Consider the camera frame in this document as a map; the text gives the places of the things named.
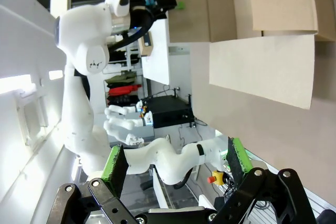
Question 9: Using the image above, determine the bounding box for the white board panel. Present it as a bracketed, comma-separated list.
[143, 11, 171, 84]

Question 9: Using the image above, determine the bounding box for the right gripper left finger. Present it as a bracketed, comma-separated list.
[47, 144, 137, 224]

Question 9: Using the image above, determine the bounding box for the small labelled cardboard box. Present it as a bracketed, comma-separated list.
[139, 31, 154, 57]

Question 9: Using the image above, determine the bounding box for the green folded clothing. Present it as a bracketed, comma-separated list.
[104, 74, 136, 87]

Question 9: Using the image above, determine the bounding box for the yellow red emergency stop button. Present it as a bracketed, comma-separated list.
[207, 170, 224, 185]

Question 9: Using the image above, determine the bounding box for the red folded clothing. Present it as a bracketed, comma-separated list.
[109, 84, 142, 96]

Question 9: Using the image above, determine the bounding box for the white shelf rack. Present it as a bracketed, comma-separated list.
[103, 45, 144, 109]

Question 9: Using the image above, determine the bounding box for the black equipment case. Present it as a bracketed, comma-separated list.
[141, 94, 196, 130]

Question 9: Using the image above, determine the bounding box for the black left arm cable bundle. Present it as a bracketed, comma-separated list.
[106, 6, 155, 51]

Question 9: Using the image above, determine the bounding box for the black folded clothing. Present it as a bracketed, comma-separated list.
[107, 95, 140, 106]

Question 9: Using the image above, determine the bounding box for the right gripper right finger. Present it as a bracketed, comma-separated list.
[214, 136, 317, 224]

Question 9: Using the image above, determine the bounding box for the large brown cardboard box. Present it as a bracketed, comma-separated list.
[167, 0, 336, 111]

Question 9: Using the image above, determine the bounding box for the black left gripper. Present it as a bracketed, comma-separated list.
[153, 0, 186, 15]

